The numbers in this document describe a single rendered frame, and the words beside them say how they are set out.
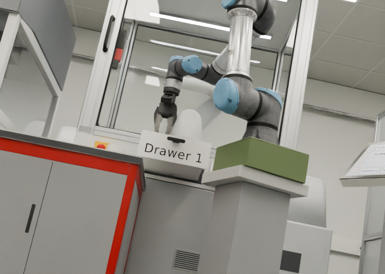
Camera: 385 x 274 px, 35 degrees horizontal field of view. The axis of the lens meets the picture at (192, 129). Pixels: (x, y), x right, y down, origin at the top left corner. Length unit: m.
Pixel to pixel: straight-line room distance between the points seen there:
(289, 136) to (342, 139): 3.67
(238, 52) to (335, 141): 4.35
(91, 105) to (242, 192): 1.08
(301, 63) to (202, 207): 0.85
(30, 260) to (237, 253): 0.71
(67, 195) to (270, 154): 0.72
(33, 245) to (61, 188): 0.21
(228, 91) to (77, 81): 4.31
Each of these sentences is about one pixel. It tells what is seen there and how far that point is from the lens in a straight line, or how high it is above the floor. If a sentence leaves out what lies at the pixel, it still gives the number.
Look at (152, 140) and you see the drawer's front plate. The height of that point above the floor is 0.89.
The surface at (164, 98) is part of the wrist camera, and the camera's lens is 2.52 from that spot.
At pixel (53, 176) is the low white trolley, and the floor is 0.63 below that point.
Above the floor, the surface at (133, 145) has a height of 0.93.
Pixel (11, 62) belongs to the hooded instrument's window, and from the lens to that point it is 2.93.
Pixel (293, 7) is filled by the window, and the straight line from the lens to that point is 3.15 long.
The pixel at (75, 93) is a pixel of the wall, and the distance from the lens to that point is 6.29.
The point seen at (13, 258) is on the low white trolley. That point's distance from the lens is 2.20.
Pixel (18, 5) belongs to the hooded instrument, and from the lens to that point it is 2.84.
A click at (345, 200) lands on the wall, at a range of 6.42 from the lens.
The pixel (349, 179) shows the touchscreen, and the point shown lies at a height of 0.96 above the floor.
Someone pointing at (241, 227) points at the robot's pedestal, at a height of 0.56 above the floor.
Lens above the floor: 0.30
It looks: 16 degrees up
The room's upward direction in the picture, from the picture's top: 11 degrees clockwise
